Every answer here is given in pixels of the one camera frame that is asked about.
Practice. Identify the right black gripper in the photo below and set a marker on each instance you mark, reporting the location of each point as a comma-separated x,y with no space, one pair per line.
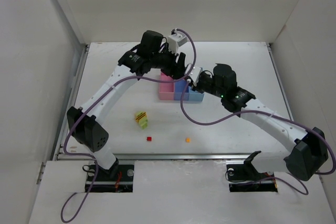
199,84

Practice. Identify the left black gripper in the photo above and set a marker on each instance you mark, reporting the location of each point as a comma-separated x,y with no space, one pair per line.
175,64

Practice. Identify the green yellow lego stack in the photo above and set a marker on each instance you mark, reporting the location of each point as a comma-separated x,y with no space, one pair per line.
141,119

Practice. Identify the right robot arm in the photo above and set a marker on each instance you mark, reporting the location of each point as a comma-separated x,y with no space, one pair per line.
305,150

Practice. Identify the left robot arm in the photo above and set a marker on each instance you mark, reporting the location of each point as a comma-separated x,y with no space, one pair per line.
85,123

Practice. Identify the dark blue container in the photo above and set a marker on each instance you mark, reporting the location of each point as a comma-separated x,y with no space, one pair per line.
178,90

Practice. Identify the pink container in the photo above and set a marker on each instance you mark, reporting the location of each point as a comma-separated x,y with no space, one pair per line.
166,90

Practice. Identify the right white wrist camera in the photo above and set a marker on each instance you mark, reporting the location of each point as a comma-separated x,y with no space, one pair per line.
192,74

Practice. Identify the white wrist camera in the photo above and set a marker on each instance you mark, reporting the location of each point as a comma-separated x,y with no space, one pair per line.
175,40
192,74

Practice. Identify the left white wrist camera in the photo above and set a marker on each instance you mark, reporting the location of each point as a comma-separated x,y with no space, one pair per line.
175,40

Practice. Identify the aluminium front rail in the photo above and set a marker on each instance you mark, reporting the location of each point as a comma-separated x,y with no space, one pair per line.
157,157

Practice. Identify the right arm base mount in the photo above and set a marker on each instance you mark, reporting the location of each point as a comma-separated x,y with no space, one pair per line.
244,178

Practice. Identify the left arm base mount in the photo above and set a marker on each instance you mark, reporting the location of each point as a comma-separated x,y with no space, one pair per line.
121,182

